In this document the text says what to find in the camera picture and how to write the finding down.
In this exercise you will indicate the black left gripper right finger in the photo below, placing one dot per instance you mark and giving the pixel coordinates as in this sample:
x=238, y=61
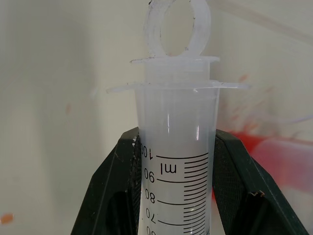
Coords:
x=247, y=181

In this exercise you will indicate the clear plastic cup red liquid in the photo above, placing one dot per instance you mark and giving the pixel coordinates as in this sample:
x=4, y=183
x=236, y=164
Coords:
x=278, y=156

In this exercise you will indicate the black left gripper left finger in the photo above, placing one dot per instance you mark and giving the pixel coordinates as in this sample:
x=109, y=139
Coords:
x=107, y=186

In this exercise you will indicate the clear plastic graduated syringe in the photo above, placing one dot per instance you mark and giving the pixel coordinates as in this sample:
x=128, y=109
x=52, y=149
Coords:
x=176, y=137

